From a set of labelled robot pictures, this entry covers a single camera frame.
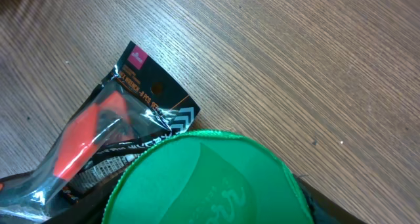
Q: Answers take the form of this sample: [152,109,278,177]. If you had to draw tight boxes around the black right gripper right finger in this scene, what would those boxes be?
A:
[293,174,366,224]

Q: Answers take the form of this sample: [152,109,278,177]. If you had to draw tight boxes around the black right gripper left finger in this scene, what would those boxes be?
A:
[45,175,121,224]

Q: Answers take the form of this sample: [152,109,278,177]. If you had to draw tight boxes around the black red packaged item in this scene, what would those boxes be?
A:
[1,43,200,223]

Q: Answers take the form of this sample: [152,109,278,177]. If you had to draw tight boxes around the green lid jar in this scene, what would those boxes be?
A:
[102,130,314,224]

